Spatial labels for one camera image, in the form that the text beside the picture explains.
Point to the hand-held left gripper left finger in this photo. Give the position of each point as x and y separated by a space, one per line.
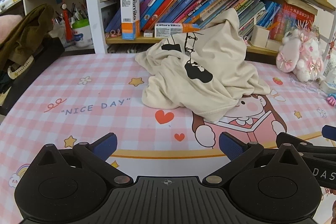
105 146

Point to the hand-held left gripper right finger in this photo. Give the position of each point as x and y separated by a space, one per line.
231 146

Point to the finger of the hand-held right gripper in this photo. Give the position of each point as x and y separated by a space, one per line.
330 132
309 147

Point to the cream printed t-shirt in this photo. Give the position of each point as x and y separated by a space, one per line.
225 61

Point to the pink hand toy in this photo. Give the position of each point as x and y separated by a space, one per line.
332 100

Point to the white dispenser bottle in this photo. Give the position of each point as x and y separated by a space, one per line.
329 82

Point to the pink checked cartoon desk mat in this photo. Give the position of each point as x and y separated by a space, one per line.
78 98

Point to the pink white plush bunny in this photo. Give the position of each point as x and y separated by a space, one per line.
302 56

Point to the small beige box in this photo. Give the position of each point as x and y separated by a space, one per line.
273 44

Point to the pink scissors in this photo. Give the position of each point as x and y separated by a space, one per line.
245 39

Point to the white jar with green lid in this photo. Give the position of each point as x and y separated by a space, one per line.
82 35

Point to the beige pen holder box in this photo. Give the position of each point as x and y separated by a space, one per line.
260 36

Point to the small white box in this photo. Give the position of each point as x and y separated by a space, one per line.
148 33

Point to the red tassel charm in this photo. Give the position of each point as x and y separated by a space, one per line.
68 27

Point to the long white orange box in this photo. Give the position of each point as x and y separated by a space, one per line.
173 29

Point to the tall white orange blue box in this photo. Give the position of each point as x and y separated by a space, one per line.
130 16

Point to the olive green garment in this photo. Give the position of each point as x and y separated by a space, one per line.
26 35

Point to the row of colourful books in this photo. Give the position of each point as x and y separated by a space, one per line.
210 3

